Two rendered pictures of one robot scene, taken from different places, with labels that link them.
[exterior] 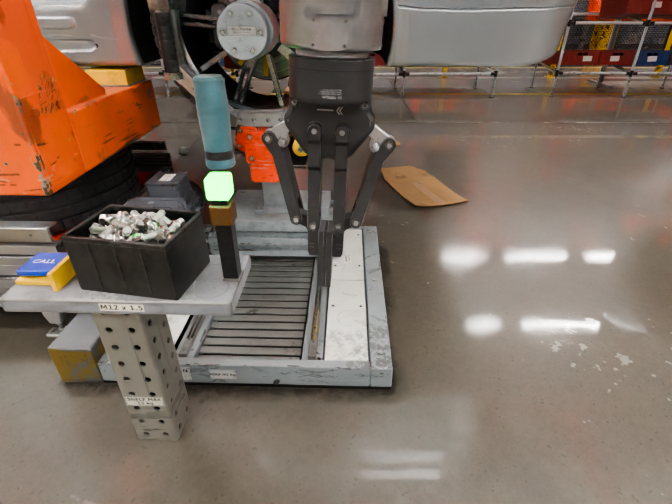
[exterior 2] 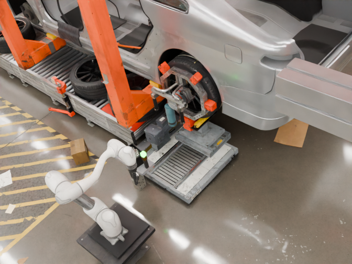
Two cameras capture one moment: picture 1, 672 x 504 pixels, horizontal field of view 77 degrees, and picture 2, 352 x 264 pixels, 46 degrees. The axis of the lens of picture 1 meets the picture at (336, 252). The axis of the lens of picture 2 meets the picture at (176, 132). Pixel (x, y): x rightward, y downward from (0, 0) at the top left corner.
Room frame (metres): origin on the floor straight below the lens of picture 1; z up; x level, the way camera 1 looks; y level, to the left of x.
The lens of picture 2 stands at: (-0.85, -1.98, 3.38)
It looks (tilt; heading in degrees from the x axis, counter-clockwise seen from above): 44 degrees down; 48
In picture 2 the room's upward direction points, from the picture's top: 11 degrees counter-clockwise
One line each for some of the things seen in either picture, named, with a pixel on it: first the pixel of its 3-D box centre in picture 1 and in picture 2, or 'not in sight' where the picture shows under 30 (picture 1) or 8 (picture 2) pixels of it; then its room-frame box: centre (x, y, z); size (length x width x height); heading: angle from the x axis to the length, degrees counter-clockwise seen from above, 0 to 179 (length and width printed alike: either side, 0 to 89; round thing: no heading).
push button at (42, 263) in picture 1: (46, 266); not in sight; (0.70, 0.57, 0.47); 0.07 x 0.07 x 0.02; 88
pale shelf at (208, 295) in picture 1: (135, 281); (133, 159); (0.69, 0.40, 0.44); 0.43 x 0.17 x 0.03; 88
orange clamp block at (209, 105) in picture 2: not in sight; (210, 105); (1.36, -0.08, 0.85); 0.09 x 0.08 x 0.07; 88
